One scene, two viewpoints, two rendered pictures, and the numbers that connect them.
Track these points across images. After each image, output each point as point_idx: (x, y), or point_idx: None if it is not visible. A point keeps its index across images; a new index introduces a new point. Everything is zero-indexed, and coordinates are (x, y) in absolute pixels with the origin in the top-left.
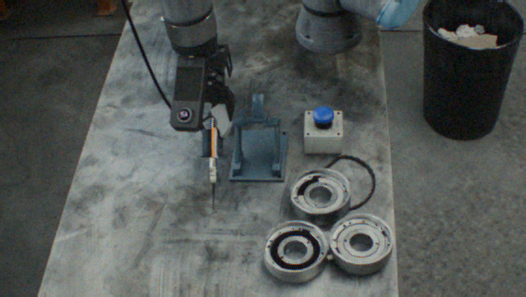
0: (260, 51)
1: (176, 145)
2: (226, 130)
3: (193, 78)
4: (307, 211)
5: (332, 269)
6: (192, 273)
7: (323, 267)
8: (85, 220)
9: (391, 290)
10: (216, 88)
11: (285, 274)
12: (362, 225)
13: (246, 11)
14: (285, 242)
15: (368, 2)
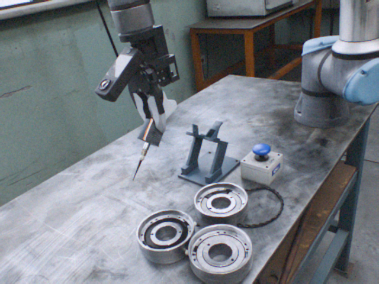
0: (264, 116)
1: (169, 148)
2: (159, 122)
3: (124, 61)
4: (197, 208)
5: (187, 265)
6: (99, 222)
7: (182, 260)
8: (83, 169)
9: None
10: (145, 78)
11: (140, 247)
12: (233, 238)
13: (273, 96)
14: (164, 223)
15: (338, 75)
